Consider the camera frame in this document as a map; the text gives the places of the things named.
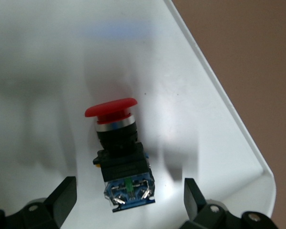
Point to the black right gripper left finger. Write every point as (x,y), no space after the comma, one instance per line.
(62,202)

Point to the white cabinet drawer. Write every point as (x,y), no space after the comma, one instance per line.
(50,59)

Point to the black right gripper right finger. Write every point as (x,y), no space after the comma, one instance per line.
(195,205)

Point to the red mushroom push button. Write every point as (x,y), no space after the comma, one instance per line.
(124,164)

